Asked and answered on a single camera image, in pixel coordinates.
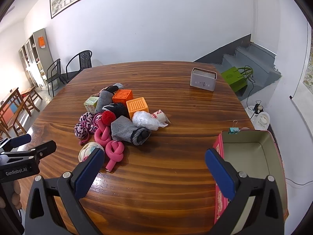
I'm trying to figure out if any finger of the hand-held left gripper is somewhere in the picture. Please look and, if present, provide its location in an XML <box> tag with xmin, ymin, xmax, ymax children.
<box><xmin>0</xmin><ymin>133</ymin><xmax>32</xmax><ymax>152</ymax></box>
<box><xmin>29</xmin><ymin>140</ymin><xmax>57</xmax><ymax>162</ymax></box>

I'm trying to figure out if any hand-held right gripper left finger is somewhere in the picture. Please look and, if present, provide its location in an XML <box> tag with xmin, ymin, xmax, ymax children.
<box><xmin>24</xmin><ymin>148</ymin><xmax>105</xmax><ymax>235</ymax></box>

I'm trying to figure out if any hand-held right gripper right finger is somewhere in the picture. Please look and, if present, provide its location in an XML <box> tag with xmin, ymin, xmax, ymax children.
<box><xmin>205</xmin><ymin>148</ymin><xmax>285</xmax><ymax>235</ymax></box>

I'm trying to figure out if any cream cloth ball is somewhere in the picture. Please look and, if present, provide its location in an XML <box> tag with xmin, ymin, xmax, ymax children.
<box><xmin>78</xmin><ymin>141</ymin><xmax>104</xmax><ymax>162</ymax></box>

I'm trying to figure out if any pink foam knot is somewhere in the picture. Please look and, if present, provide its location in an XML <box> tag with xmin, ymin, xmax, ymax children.
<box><xmin>94</xmin><ymin>114</ymin><xmax>112</xmax><ymax>150</ymax></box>
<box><xmin>105</xmin><ymin>141</ymin><xmax>125</xmax><ymax>172</ymax></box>

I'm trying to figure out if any pink leopard plush toy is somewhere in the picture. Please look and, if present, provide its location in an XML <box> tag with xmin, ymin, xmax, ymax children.
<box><xmin>75</xmin><ymin>123</ymin><xmax>92</xmax><ymax>145</ymax></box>
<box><xmin>80</xmin><ymin>112</ymin><xmax>99</xmax><ymax>134</ymax></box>

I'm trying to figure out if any grey knitted toy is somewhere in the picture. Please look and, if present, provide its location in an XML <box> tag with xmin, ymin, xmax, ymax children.
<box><xmin>111</xmin><ymin>116</ymin><xmax>152</xmax><ymax>146</ymax></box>

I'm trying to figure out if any green and white carton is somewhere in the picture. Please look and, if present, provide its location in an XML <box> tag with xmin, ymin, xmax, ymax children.
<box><xmin>84</xmin><ymin>96</ymin><xmax>99</xmax><ymax>114</ymax></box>

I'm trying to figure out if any black sock with white stripes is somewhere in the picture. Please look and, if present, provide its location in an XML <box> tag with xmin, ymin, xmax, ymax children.
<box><xmin>102</xmin><ymin>103</ymin><xmax>130</xmax><ymax>120</ymax></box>

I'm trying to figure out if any beige plush toy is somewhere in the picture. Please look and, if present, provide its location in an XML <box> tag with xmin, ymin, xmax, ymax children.
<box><xmin>95</xmin><ymin>86</ymin><xmax>119</xmax><ymax>114</ymax></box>

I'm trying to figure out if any light orange toy cube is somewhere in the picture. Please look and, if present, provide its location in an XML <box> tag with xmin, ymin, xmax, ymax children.
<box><xmin>126</xmin><ymin>97</ymin><xmax>149</xmax><ymax>120</ymax></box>

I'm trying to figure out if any white red packet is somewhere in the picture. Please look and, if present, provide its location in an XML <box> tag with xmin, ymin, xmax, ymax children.
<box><xmin>150</xmin><ymin>109</ymin><xmax>170</xmax><ymax>128</ymax></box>

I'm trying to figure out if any dark orange toy cube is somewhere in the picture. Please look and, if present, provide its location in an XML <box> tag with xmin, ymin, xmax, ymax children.
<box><xmin>112</xmin><ymin>89</ymin><xmax>134</xmax><ymax>107</ymax></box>

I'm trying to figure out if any person's left hand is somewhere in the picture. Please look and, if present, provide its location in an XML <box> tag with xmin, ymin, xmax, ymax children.
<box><xmin>0</xmin><ymin>182</ymin><xmax>22</xmax><ymax>211</ymax></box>

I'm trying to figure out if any wooden chair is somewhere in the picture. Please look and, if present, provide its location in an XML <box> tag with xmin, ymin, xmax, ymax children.
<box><xmin>0</xmin><ymin>88</ymin><xmax>27</xmax><ymax>137</ymax></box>

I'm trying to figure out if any teal binder clip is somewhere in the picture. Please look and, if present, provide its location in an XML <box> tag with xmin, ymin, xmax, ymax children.
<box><xmin>228</xmin><ymin>120</ymin><xmax>239</xmax><ymax>135</ymax></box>

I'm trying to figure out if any wooden stool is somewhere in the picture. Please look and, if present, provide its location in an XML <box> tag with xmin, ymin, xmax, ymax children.
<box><xmin>21</xmin><ymin>86</ymin><xmax>43</xmax><ymax>117</ymax></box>

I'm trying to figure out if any wooden desk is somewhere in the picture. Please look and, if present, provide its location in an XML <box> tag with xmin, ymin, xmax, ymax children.
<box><xmin>18</xmin><ymin>61</ymin><xmax>289</xmax><ymax>235</ymax></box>

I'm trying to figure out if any red pompom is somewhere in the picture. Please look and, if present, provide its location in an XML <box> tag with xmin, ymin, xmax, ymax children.
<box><xmin>101</xmin><ymin>111</ymin><xmax>116</xmax><ymax>127</ymax></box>

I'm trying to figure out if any white round appliance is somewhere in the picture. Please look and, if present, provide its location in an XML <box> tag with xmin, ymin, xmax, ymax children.
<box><xmin>247</xmin><ymin>106</ymin><xmax>271</xmax><ymax>130</ymax></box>

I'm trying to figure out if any black metal chair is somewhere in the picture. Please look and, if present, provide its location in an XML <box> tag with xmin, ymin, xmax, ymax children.
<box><xmin>66</xmin><ymin>50</ymin><xmax>93</xmax><ymax>82</ymax></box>
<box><xmin>45</xmin><ymin>58</ymin><xmax>67</xmax><ymax>98</ymax></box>

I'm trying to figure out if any grey glass-door cabinet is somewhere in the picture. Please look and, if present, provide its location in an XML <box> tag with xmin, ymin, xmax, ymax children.
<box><xmin>19</xmin><ymin>28</ymin><xmax>55</xmax><ymax>89</ymax></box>

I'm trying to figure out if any grey tin box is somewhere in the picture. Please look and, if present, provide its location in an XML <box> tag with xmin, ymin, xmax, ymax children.
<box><xmin>190</xmin><ymin>68</ymin><xmax>218</xmax><ymax>92</ymax></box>

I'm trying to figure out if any green paper bag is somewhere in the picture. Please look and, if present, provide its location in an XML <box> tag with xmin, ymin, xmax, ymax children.
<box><xmin>221</xmin><ymin>66</ymin><xmax>255</xmax><ymax>92</ymax></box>

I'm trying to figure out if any grey staircase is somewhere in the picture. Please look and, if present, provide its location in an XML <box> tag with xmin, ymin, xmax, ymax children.
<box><xmin>193</xmin><ymin>42</ymin><xmax>282</xmax><ymax>101</ymax></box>

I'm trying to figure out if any black cable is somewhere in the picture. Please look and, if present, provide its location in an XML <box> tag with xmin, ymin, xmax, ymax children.
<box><xmin>245</xmin><ymin>66</ymin><xmax>256</xmax><ymax>110</ymax></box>

